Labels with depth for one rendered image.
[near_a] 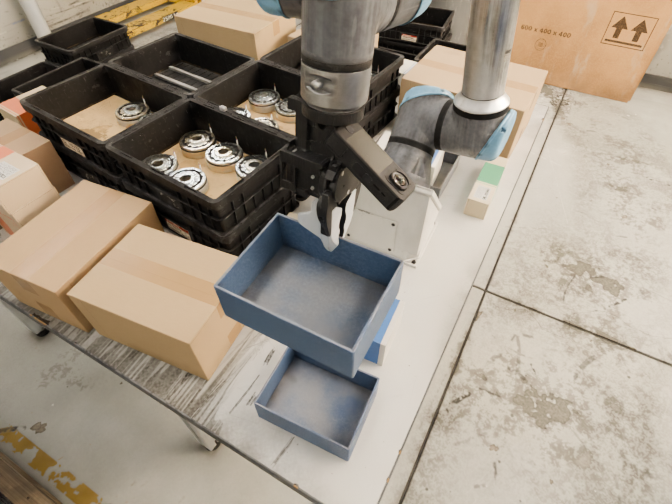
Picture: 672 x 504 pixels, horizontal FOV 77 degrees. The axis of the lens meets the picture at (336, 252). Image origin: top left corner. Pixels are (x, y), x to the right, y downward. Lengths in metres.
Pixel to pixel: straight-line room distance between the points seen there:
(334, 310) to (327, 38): 0.34
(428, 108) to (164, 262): 0.68
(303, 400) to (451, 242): 0.59
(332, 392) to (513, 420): 0.98
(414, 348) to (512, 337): 0.99
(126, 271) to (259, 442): 0.45
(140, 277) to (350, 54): 0.68
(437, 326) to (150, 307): 0.63
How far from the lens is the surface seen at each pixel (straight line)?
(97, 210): 1.18
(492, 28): 0.91
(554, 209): 2.58
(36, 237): 1.18
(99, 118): 1.60
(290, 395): 0.93
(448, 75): 1.55
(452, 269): 1.15
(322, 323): 0.58
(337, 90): 0.46
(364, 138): 0.50
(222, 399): 0.96
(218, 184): 1.19
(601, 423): 1.91
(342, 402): 0.92
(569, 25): 3.75
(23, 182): 1.28
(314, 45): 0.45
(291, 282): 0.62
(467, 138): 0.99
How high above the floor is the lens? 1.56
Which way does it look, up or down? 49 degrees down
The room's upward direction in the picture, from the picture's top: straight up
